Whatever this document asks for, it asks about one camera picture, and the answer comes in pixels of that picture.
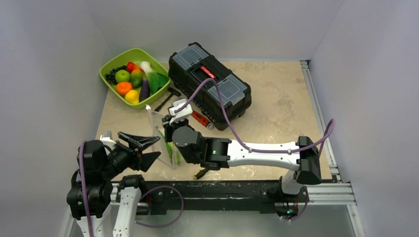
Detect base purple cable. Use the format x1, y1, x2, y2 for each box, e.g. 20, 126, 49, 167
134, 186, 185, 229

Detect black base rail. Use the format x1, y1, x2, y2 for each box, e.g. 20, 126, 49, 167
140, 180, 309, 217

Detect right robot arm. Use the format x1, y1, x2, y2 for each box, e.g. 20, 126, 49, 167
162, 118, 322, 201

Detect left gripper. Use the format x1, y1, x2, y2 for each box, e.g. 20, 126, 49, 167
100, 132, 161, 178

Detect black hammer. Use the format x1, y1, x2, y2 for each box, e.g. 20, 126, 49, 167
155, 87, 181, 112

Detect toy red strawberry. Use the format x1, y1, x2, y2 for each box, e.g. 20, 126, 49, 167
126, 61, 140, 73

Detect toy green onion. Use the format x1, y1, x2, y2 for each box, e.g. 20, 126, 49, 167
155, 126, 183, 169

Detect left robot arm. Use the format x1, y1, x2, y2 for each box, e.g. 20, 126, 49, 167
66, 131, 161, 237

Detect toy black grapes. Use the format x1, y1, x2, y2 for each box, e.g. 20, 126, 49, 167
105, 65, 126, 85

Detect toy green apple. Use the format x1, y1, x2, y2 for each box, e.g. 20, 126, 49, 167
115, 70, 130, 83

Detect toy lemon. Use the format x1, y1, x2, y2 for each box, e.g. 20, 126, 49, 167
125, 89, 140, 104

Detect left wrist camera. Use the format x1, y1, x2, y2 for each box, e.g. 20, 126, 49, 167
99, 131, 116, 148

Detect green plastic bin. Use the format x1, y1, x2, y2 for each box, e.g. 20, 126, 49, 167
99, 48, 170, 109

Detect toy mango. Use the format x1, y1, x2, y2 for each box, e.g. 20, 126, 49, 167
130, 69, 143, 88

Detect toy purple eggplant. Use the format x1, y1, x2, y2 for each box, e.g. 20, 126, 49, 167
139, 79, 150, 102

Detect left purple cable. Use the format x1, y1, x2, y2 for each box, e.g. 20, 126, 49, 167
78, 140, 94, 237

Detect clear zip top bag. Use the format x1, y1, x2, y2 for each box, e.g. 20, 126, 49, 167
145, 105, 183, 170

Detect toy orange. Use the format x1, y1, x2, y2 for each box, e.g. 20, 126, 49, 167
115, 81, 133, 97

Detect yellow black screwdriver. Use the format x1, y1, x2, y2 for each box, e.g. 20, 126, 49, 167
194, 168, 208, 180

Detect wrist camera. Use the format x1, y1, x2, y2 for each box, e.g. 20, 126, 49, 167
99, 131, 116, 148
168, 99, 193, 125

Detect adjustable wrench red handle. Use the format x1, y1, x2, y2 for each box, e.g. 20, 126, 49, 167
192, 111, 214, 130

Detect black toolbox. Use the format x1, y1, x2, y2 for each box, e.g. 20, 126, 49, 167
168, 42, 251, 131

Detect toy green leaf vegetable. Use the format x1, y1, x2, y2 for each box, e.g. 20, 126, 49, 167
140, 61, 170, 94

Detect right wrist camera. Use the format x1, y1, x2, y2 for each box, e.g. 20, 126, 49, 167
168, 99, 193, 125

